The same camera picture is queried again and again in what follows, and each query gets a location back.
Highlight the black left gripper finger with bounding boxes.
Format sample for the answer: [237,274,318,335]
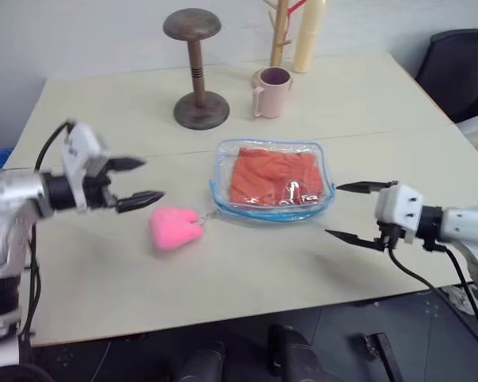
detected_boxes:
[116,190,167,214]
[107,156,147,173]

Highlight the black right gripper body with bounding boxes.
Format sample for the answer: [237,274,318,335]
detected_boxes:
[374,220,406,252]

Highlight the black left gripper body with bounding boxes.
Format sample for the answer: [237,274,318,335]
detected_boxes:
[83,153,119,210]

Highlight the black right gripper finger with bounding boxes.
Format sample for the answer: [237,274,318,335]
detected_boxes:
[323,228,384,251]
[335,179,400,195]

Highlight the clear plastic pouch blue trim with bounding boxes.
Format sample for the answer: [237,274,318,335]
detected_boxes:
[208,137,337,224]

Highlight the orange cloth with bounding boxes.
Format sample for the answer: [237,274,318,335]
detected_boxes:
[228,146,326,208]

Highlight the pink heart plush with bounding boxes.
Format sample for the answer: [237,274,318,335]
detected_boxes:
[147,205,205,251]

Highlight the white rag under table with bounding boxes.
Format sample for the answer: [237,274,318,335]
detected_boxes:
[445,283,478,316]

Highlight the dark wooden mushroom stand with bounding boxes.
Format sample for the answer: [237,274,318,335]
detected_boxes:
[162,8,232,131]

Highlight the black metal bar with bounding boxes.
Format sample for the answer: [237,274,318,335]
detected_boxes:
[359,331,406,382]

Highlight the pink plastic mug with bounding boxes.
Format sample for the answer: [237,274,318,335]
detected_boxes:
[251,66,295,119]

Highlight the dark rounded shape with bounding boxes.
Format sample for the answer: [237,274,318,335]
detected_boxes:
[268,323,335,382]
[174,339,227,382]

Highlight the black office chair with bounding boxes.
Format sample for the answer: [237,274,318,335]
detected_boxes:
[414,28,478,125]

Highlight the cream cylindrical bottle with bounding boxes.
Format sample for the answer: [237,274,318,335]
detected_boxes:
[292,0,329,74]

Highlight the light wooden branch rack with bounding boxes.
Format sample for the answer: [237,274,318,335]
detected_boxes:
[261,0,300,69]

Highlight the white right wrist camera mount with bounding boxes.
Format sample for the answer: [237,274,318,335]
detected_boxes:
[374,183,425,245]

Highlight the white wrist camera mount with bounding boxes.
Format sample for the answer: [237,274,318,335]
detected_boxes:
[374,183,425,245]
[59,121,113,211]

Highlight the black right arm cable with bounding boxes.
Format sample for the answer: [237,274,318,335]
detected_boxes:
[386,237,478,361]

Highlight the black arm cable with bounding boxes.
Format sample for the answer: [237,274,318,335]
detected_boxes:
[18,120,76,361]
[386,237,478,361]

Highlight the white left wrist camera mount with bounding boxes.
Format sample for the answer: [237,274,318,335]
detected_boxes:
[59,121,113,211]

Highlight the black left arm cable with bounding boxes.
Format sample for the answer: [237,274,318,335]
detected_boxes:
[18,120,76,361]

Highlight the metal keychain link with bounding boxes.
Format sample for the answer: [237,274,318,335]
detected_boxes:
[198,208,221,224]

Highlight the red string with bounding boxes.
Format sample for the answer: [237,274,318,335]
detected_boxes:
[284,0,308,43]

